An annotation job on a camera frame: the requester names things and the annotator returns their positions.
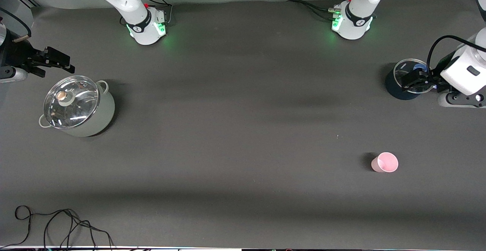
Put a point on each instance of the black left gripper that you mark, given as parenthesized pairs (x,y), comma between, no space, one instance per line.
(433,78)

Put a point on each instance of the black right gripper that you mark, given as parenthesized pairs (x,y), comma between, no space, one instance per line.
(18,54)

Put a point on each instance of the pink plastic cup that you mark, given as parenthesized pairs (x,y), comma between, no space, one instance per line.
(385,163)

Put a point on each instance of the glass lid blue knob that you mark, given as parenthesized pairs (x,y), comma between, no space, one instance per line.
(404,67)

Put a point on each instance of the dark blue saucepan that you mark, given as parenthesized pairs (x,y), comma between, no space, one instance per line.
(393,89)

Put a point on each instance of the glass pot lid beige knob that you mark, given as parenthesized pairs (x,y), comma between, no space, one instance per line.
(72,103)

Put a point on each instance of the pale green stock pot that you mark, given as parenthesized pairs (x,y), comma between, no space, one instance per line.
(104,114)

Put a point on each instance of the dark grey table mat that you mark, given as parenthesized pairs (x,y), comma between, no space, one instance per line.
(243,129)

